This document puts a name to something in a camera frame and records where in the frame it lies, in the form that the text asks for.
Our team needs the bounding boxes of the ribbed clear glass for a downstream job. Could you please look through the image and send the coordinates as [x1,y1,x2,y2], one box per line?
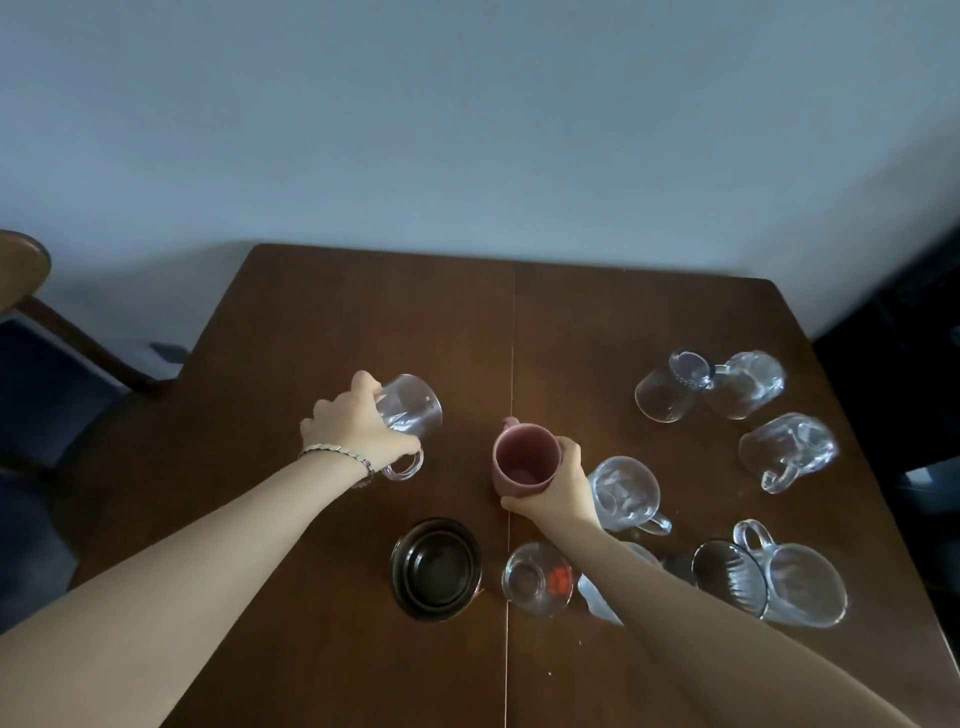
[689,537,771,621]

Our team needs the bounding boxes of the dark cabinet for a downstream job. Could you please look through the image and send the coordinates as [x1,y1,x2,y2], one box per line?
[813,223,960,661]

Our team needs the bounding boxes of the clear glass mug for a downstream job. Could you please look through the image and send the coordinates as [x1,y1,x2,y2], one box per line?
[588,455,674,538]
[732,519,849,630]
[372,373,444,482]
[738,411,840,495]
[703,349,787,422]
[634,349,713,424]

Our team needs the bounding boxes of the person's left hand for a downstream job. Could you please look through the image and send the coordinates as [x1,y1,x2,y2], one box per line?
[299,369,423,473]

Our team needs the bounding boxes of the silver chain bracelet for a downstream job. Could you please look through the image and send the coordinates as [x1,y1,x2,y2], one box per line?
[297,443,375,490]

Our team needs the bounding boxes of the wooden chair with blue seat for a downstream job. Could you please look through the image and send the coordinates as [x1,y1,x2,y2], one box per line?
[0,228,185,631]

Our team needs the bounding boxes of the person's right hand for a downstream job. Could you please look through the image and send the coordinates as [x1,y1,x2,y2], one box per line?
[500,437,602,531]

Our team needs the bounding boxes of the small glass with red print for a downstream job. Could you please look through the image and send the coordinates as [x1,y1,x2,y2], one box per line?
[500,541,576,618]

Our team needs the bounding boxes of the person's left forearm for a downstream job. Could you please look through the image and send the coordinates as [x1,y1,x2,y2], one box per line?
[0,450,370,728]

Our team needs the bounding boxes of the dark round bowl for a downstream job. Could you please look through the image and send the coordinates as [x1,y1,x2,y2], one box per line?
[389,516,484,624]

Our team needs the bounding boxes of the clear drinking glass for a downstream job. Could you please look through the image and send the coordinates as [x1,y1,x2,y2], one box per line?
[576,541,666,628]

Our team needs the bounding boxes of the person's right forearm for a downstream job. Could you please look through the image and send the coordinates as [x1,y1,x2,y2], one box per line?
[538,517,922,728]

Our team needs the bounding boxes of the pink ceramic mug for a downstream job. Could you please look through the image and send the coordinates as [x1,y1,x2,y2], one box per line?
[492,417,564,501]

